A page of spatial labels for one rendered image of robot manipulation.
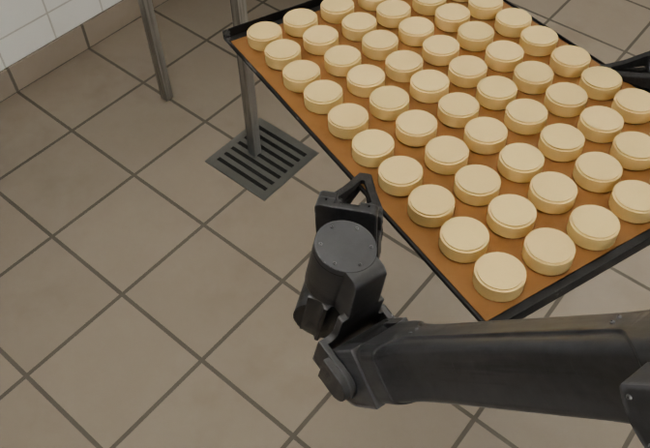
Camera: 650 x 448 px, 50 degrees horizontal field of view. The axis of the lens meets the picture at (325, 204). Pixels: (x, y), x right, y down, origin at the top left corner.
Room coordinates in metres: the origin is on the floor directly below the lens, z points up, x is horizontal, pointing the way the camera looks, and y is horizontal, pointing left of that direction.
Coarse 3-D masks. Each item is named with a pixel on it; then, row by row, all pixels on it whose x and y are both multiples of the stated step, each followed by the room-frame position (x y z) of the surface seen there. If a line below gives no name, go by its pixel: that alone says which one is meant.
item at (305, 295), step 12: (300, 300) 0.36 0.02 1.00; (312, 300) 0.34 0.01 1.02; (300, 312) 0.35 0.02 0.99; (312, 312) 0.34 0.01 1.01; (324, 312) 0.33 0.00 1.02; (336, 312) 0.33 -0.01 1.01; (300, 324) 0.34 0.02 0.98; (312, 324) 0.34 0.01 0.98; (324, 324) 0.33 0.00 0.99; (324, 336) 0.34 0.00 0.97
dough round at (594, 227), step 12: (576, 216) 0.45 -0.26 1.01; (588, 216) 0.45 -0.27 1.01; (600, 216) 0.45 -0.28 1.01; (612, 216) 0.45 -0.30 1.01; (576, 228) 0.43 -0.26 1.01; (588, 228) 0.43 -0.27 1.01; (600, 228) 0.43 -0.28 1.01; (612, 228) 0.43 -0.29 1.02; (576, 240) 0.43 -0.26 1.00; (588, 240) 0.42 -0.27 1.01; (600, 240) 0.42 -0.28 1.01; (612, 240) 0.42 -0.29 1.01
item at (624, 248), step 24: (312, 0) 0.91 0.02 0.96; (504, 0) 0.91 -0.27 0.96; (240, 24) 0.85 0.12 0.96; (384, 216) 0.47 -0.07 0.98; (408, 240) 0.44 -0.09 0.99; (648, 240) 0.42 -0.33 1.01; (432, 264) 0.41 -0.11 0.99; (600, 264) 0.40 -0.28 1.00; (552, 288) 0.37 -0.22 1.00; (504, 312) 0.35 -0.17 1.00; (528, 312) 0.34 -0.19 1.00
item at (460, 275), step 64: (448, 0) 0.91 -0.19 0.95; (256, 64) 0.76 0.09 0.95; (320, 64) 0.76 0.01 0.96; (384, 64) 0.75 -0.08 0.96; (320, 128) 0.62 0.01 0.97; (384, 128) 0.62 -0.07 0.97; (448, 128) 0.62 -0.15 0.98; (576, 128) 0.61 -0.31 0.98; (640, 128) 0.61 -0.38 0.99; (384, 192) 0.51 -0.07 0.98; (512, 192) 0.50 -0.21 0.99; (576, 256) 0.41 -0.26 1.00
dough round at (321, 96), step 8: (320, 80) 0.70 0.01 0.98; (328, 80) 0.70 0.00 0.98; (312, 88) 0.68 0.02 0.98; (320, 88) 0.68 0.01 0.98; (328, 88) 0.68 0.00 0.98; (336, 88) 0.68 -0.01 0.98; (304, 96) 0.67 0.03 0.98; (312, 96) 0.66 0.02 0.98; (320, 96) 0.66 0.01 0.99; (328, 96) 0.66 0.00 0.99; (336, 96) 0.66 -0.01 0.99; (312, 104) 0.65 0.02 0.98; (320, 104) 0.65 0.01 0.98; (328, 104) 0.65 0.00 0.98; (336, 104) 0.66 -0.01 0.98; (320, 112) 0.65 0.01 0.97; (328, 112) 0.65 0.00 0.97
